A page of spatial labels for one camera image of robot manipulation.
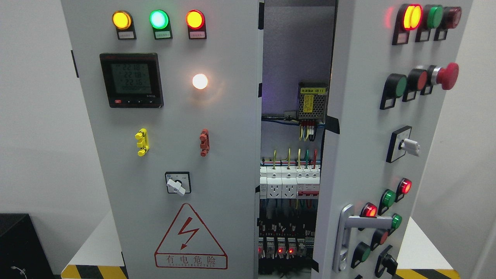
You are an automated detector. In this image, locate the black box at left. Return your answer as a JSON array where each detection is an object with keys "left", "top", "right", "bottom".
[{"left": 0, "top": 214, "right": 54, "bottom": 279}]

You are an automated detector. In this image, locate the white glowing indicator lamp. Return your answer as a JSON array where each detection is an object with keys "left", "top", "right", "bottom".
[{"left": 192, "top": 74, "right": 209, "bottom": 90}]

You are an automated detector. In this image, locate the red emergency stop mushroom button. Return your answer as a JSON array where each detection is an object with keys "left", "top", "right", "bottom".
[{"left": 417, "top": 62, "right": 459, "bottom": 95}]

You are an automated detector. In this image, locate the silver door lever handle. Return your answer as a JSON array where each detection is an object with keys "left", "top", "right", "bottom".
[{"left": 332, "top": 204, "right": 392, "bottom": 273}]

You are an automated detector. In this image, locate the red terminal connector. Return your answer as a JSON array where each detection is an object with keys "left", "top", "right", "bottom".
[{"left": 200, "top": 129, "right": 210, "bottom": 157}]

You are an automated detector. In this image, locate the grey cabinet door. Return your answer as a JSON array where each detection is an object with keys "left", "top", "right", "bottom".
[
  {"left": 312, "top": 0, "right": 473, "bottom": 279},
  {"left": 61, "top": 0, "right": 264, "bottom": 279}
]

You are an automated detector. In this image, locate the white breaker and socket row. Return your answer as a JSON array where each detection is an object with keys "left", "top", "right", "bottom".
[{"left": 259, "top": 165, "right": 321, "bottom": 200}]

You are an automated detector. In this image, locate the left door rotary selector switch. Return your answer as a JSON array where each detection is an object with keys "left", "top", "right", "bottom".
[{"left": 165, "top": 171, "right": 191, "bottom": 196}]

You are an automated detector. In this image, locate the yellow indicator lamp left door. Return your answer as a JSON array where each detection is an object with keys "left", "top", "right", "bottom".
[{"left": 112, "top": 10, "right": 136, "bottom": 40}]

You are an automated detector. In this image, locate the red electrical hazard warning sticker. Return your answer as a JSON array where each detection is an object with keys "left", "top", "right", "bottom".
[{"left": 155, "top": 203, "right": 228, "bottom": 269}]

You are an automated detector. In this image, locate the green indicator lamp left door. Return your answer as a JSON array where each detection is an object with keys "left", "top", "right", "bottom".
[{"left": 149, "top": 9, "right": 172, "bottom": 40}]

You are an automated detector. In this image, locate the perforated metal power supply module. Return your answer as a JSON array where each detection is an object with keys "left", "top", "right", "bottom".
[{"left": 297, "top": 82, "right": 329, "bottom": 120}]

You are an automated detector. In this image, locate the right door white rotary switch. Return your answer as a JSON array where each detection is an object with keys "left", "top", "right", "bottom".
[{"left": 386, "top": 126, "right": 420, "bottom": 163}]

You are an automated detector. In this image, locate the red indicator lamp left door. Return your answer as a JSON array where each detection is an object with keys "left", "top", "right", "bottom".
[{"left": 185, "top": 9, "right": 206, "bottom": 40}]

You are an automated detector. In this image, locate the lower relay terminal row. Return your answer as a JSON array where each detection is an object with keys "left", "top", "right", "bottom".
[{"left": 257, "top": 214, "right": 316, "bottom": 277}]

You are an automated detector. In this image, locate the black digital power meter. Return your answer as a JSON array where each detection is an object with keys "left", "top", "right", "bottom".
[{"left": 100, "top": 53, "right": 164, "bottom": 108}]

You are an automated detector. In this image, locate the yellow terminal connector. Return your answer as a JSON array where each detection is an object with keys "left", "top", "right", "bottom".
[{"left": 134, "top": 128, "right": 150, "bottom": 157}]

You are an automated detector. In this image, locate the grey cabinet back panel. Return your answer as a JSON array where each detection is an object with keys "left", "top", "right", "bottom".
[{"left": 262, "top": 0, "right": 336, "bottom": 114}]

